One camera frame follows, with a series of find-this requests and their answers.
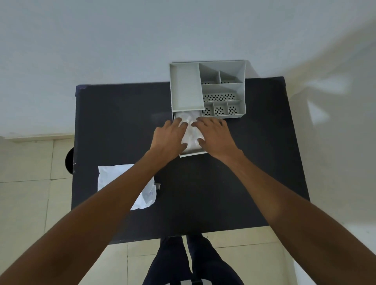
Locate person's left hand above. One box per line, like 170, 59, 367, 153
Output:
149, 118, 189, 162

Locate person's right hand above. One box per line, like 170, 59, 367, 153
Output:
191, 117, 245, 162

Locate clear plastic bag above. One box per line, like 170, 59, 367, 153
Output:
175, 111, 206, 153

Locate person's left forearm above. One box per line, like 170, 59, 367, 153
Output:
0, 149, 178, 285

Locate person's right forearm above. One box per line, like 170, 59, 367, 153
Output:
220, 150, 376, 285

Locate grey organizer drawer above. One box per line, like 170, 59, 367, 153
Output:
173, 111, 210, 158

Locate grey compartment organizer box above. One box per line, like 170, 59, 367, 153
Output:
169, 60, 247, 120

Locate flat white plastic bag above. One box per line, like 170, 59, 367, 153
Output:
97, 164, 157, 211

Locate black round object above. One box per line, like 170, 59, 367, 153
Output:
65, 147, 74, 175

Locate person's dark trousers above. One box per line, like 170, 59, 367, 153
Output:
142, 233, 245, 285

